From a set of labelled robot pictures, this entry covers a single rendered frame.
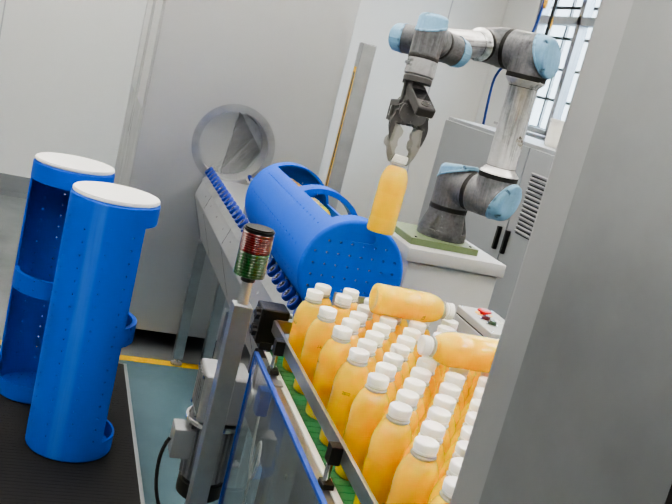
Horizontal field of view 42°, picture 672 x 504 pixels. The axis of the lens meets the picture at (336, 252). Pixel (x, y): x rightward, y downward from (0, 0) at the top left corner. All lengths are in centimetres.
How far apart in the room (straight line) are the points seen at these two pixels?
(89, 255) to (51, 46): 448
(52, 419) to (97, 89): 450
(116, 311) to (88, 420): 38
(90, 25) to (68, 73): 40
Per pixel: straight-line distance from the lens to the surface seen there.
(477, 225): 476
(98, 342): 290
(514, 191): 258
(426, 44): 217
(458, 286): 263
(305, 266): 224
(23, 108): 724
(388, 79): 763
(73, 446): 305
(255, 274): 173
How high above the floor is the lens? 161
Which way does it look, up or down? 12 degrees down
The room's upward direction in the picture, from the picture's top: 14 degrees clockwise
